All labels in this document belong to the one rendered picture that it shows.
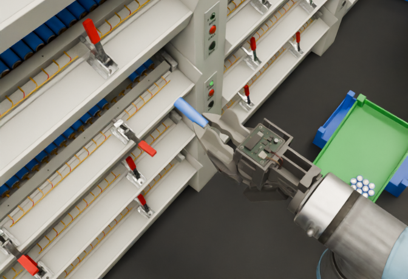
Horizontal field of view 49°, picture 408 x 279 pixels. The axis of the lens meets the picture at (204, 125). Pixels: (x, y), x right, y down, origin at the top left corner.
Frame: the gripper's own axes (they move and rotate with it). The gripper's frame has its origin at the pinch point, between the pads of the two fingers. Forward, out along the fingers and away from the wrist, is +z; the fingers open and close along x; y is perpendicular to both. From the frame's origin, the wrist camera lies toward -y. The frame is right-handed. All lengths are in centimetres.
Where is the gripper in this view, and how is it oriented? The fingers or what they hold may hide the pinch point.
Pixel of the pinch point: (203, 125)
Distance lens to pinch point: 73.9
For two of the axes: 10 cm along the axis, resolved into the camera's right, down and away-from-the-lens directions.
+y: 0.2, -5.2, -8.5
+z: -7.6, -5.6, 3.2
